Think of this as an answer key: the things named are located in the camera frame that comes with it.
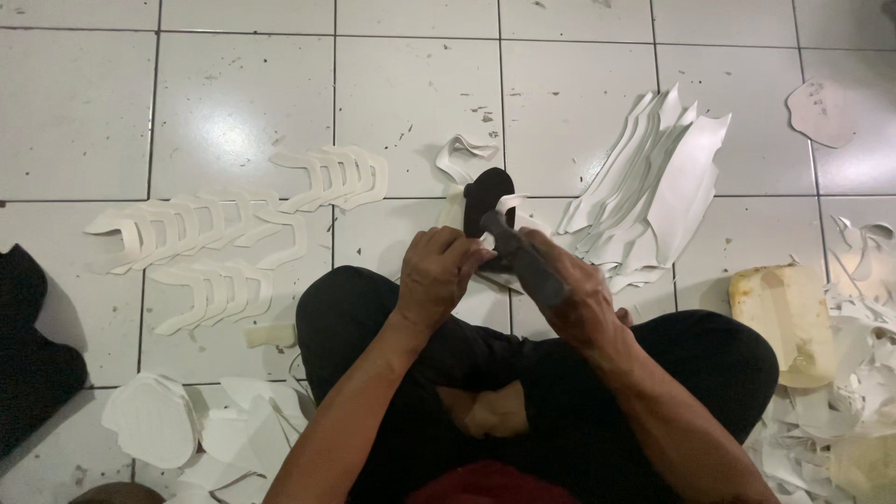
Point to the person's left hand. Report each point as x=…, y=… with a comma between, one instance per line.
x=430, y=280

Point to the person's right hand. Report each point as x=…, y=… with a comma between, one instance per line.
x=591, y=308

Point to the person's right fingers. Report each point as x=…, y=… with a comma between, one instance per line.
x=553, y=248

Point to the white curved cutout piece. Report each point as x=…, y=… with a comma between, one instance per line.
x=509, y=204

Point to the black oval cutting block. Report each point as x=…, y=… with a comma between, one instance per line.
x=486, y=196

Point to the stack of white material sheets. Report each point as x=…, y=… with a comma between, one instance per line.
x=658, y=196

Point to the white looped scrap strip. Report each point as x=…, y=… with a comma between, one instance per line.
x=458, y=155

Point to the person's black trousers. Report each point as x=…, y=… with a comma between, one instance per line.
x=595, y=413

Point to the person's bare foot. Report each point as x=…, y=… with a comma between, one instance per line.
x=490, y=413

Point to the row of white curved cutouts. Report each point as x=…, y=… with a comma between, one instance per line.
x=336, y=178
x=217, y=294
x=189, y=227

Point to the person's red shirt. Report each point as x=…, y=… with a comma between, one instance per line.
x=490, y=484

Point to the yellowish plastic container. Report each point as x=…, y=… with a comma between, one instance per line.
x=787, y=322

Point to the small cream flat piece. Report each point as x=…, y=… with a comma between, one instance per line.
x=269, y=336

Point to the white rounded flat piece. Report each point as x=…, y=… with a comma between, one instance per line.
x=822, y=112

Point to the heap of white offcuts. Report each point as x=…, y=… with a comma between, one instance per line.
x=861, y=364

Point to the pile of white sheet scraps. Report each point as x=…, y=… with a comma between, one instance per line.
x=245, y=434

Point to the pale yellow lump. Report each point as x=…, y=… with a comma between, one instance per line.
x=864, y=465

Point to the stack of white rounded pieces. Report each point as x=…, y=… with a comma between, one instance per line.
x=150, y=420

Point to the brown rounded object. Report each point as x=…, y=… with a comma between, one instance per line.
x=115, y=494

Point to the black cloth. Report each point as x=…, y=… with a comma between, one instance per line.
x=35, y=364

